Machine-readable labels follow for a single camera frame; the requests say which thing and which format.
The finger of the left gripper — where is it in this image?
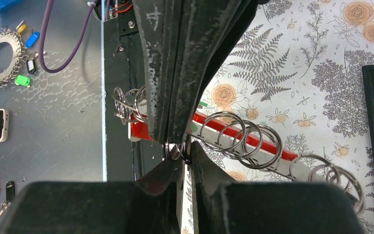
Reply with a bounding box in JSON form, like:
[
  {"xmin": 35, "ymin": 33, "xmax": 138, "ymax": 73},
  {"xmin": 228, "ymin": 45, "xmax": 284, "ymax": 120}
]
[
  {"xmin": 133, "ymin": 0, "xmax": 187, "ymax": 144},
  {"xmin": 170, "ymin": 0, "xmax": 258, "ymax": 143}
]

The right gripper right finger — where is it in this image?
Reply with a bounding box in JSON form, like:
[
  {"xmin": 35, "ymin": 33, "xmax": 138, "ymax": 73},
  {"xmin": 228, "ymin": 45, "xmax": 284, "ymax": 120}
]
[{"xmin": 190, "ymin": 141, "xmax": 363, "ymax": 234}]

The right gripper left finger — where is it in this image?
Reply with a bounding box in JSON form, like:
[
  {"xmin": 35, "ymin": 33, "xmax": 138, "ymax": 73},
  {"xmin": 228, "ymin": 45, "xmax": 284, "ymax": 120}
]
[{"xmin": 0, "ymin": 159, "xmax": 184, "ymax": 234}]

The floral patterned mat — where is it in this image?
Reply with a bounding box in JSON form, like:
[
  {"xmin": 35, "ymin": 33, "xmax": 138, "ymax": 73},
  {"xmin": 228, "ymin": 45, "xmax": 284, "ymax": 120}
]
[{"xmin": 177, "ymin": 0, "xmax": 374, "ymax": 234}]

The spare blue key tag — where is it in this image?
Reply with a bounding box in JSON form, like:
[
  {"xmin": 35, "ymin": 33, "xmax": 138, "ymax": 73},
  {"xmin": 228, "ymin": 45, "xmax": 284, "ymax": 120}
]
[{"xmin": 25, "ymin": 31, "xmax": 40, "ymax": 48}]

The spare black key tag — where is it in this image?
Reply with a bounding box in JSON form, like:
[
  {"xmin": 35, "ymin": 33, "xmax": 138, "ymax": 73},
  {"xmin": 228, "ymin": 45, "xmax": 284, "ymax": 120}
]
[{"xmin": 26, "ymin": 58, "xmax": 37, "ymax": 75}]

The spare yellow key tag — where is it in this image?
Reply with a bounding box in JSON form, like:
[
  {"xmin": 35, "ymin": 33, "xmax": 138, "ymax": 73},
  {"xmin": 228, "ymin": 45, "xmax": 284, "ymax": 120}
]
[{"xmin": 15, "ymin": 20, "xmax": 27, "ymax": 35}]

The spare green key tag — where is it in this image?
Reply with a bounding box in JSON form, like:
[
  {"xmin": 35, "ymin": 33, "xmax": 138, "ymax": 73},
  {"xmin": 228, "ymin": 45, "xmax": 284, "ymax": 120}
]
[{"xmin": 15, "ymin": 75, "xmax": 31, "ymax": 88}]

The spare metal key holder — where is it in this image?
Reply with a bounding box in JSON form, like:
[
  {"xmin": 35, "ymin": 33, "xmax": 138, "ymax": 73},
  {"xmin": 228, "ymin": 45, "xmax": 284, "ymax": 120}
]
[{"xmin": 0, "ymin": 27, "xmax": 28, "ymax": 88}]

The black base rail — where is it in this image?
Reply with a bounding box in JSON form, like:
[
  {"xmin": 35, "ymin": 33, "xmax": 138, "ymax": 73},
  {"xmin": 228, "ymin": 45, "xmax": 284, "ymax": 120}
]
[{"xmin": 100, "ymin": 0, "xmax": 163, "ymax": 181}]

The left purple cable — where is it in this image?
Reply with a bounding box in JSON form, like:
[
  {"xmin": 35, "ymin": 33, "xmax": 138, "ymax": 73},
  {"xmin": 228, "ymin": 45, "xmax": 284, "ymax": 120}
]
[{"xmin": 37, "ymin": 0, "xmax": 113, "ymax": 74}]

